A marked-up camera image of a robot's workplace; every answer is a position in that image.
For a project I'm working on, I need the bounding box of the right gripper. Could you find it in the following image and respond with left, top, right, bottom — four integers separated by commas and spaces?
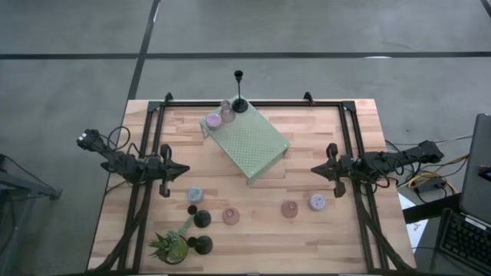
310, 143, 364, 199

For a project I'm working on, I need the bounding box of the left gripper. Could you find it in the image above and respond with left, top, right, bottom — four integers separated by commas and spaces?
147, 143, 191, 199

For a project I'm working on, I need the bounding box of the speckled ceramic tealight holder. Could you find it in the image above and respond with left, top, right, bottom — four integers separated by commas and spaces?
308, 193, 328, 212
186, 186, 204, 204

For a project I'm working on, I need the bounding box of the pink ribbed glass candle holder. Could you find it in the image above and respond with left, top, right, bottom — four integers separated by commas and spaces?
280, 200, 299, 219
222, 207, 241, 226
220, 99, 237, 124

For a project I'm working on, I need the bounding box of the tall black candlestick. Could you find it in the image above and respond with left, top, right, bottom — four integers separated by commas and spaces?
231, 70, 249, 114
186, 205, 213, 229
186, 235, 214, 256

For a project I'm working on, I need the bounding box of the purple round candle holder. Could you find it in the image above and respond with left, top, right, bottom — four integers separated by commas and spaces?
206, 113, 222, 130

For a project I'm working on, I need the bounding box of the green perforated metal shelf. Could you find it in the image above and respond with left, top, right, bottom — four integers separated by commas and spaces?
199, 94, 292, 187

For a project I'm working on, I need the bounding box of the succulent plant in black pot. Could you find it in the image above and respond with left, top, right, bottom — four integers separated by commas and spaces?
147, 214, 196, 266

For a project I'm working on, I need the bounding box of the black power adapter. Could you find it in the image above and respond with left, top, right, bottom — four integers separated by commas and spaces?
416, 179, 442, 195

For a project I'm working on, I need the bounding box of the white paper sheet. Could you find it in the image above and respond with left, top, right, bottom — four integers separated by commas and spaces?
397, 192, 429, 252

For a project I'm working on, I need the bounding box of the grey laptop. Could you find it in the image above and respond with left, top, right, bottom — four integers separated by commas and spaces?
459, 113, 491, 227

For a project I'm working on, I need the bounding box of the grey metal stand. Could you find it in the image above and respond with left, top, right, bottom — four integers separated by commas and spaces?
0, 153, 62, 276

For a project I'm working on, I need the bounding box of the black keyboard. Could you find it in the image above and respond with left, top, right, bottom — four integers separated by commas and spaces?
437, 209, 491, 276

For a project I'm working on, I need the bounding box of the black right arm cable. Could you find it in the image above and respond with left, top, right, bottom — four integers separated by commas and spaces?
360, 151, 402, 189

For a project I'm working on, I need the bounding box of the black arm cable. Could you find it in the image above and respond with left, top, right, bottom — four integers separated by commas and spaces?
97, 125, 154, 185
360, 151, 402, 189

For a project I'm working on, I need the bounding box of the black metal table frame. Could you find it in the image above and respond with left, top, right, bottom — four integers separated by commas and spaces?
87, 91, 417, 275

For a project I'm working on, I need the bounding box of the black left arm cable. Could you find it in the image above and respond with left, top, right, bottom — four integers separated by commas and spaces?
97, 125, 154, 185

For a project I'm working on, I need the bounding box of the white cable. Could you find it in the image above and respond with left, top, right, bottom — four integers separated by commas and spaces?
385, 133, 473, 189

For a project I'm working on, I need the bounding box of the yellow cable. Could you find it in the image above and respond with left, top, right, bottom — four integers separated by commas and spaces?
407, 153, 471, 193

